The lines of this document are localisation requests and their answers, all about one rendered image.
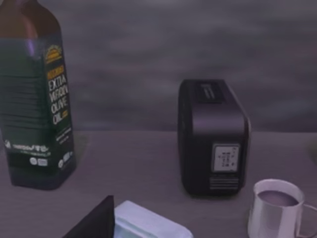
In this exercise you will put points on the dark olive oil bottle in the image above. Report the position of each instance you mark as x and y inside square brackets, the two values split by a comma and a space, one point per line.
[27, 104]

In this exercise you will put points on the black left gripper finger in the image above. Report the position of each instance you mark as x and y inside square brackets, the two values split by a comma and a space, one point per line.
[96, 220]

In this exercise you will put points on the black toaster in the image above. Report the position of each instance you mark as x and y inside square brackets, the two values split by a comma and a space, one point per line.
[210, 129]

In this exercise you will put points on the white rectangular plastic container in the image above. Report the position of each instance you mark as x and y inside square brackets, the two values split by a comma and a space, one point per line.
[146, 223]

